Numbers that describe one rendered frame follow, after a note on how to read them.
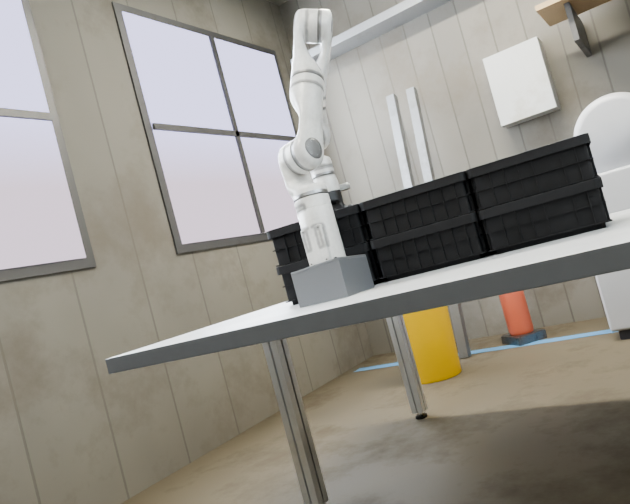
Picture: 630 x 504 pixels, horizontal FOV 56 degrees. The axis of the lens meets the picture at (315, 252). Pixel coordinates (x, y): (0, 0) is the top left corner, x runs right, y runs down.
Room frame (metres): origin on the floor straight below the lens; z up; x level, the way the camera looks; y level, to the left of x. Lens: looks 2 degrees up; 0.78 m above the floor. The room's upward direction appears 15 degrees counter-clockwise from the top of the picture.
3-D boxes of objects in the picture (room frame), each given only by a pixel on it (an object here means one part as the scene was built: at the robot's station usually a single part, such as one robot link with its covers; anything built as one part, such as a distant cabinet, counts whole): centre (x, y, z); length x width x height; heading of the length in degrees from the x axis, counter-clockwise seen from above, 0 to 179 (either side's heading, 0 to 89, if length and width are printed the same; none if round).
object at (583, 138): (1.65, -0.64, 0.92); 0.40 x 0.30 x 0.02; 157
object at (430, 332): (3.54, -0.50, 0.29); 0.36 x 0.36 x 0.58
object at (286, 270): (1.88, -0.08, 0.76); 0.40 x 0.30 x 0.12; 157
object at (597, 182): (1.65, -0.64, 0.76); 0.40 x 0.30 x 0.12; 157
